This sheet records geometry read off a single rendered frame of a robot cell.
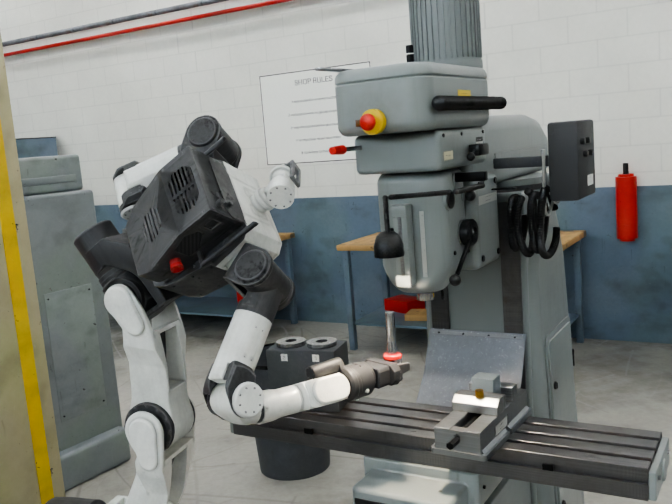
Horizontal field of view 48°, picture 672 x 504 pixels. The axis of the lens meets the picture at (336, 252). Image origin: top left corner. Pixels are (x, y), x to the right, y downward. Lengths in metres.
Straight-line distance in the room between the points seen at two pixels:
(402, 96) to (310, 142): 5.37
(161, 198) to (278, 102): 5.55
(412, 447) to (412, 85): 0.95
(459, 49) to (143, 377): 1.22
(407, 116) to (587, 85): 4.46
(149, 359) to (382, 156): 0.79
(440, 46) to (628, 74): 4.05
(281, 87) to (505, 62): 2.16
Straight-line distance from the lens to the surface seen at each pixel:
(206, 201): 1.72
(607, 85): 6.17
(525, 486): 2.53
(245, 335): 1.70
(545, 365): 2.49
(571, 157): 2.11
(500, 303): 2.41
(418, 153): 1.90
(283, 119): 7.32
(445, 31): 2.19
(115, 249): 2.02
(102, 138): 8.91
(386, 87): 1.82
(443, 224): 1.96
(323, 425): 2.22
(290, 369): 2.29
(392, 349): 2.00
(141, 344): 2.03
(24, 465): 3.33
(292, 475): 4.12
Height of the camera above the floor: 1.73
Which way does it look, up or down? 8 degrees down
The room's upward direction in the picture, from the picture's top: 5 degrees counter-clockwise
